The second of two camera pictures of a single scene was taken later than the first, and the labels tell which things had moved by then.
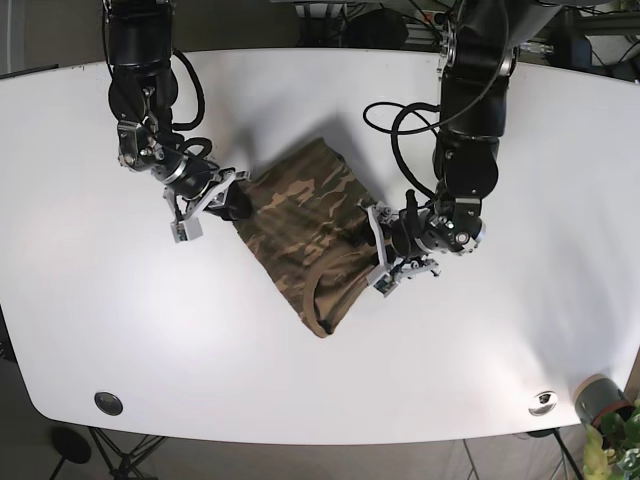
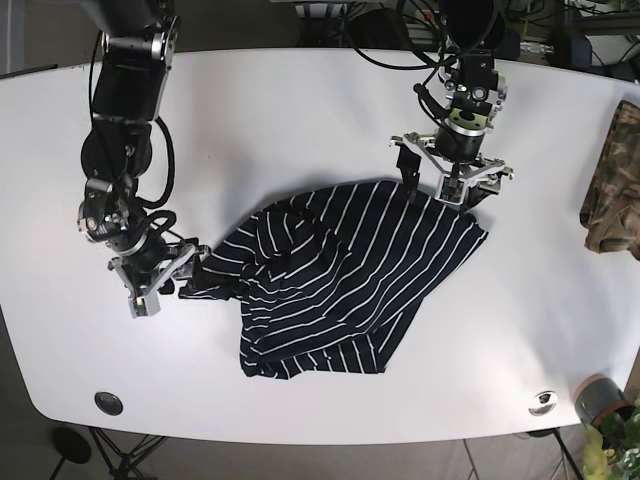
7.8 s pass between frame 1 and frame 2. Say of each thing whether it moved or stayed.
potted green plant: stayed
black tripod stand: stayed
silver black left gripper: moved
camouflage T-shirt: moved
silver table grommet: stayed
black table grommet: stayed
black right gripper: moved
